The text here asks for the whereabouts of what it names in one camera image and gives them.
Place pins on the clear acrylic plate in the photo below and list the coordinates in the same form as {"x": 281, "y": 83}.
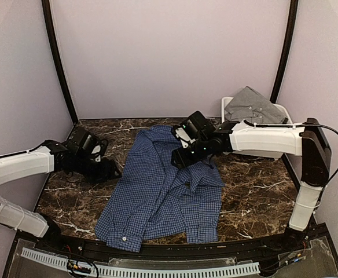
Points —
{"x": 172, "y": 264}

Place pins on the grey folded shirt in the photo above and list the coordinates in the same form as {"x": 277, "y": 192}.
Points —
{"x": 250, "y": 105}

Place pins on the right black frame post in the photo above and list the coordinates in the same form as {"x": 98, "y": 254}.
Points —
{"x": 290, "y": 27}

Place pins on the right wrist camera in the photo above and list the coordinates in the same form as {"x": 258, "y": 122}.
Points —
{"x": 181, "y": 135}

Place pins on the white slotted cable duct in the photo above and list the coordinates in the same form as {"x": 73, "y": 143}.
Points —
{"x": 99, "y": 269}

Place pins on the white plastic bin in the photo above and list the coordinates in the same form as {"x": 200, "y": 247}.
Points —
{"x": 263, "y": 154}

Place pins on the blue checked long sleeve shirt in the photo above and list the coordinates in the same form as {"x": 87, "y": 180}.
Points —
{"x": 154, "y": 199}

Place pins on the left black frame post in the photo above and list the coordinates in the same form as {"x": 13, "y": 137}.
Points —
{"x": 58, "y": 64}

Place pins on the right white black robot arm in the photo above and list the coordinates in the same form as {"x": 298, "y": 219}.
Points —
{"x": 201, "y": 139}

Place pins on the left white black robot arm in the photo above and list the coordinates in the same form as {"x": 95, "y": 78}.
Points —
{"x": 82, "y": 153}

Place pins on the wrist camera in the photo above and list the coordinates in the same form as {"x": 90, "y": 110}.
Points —
{"x": 99, "y": 150}
{"x": 181, "y": 135}

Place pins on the black curved front rail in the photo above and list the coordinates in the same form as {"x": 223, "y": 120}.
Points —
{"x": 259, "y": 249}

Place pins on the black frame post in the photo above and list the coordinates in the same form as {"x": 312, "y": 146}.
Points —
{"x": 290, "y": 27}
{"x": 58, "y": 64}

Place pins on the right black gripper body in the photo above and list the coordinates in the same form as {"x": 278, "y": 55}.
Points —
{"x": 201, "y": 151}

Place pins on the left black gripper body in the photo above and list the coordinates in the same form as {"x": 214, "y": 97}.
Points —
{"x": 93, "y": 172}

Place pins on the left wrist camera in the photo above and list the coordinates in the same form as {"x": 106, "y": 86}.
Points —
{"x": 99, "y": 150}

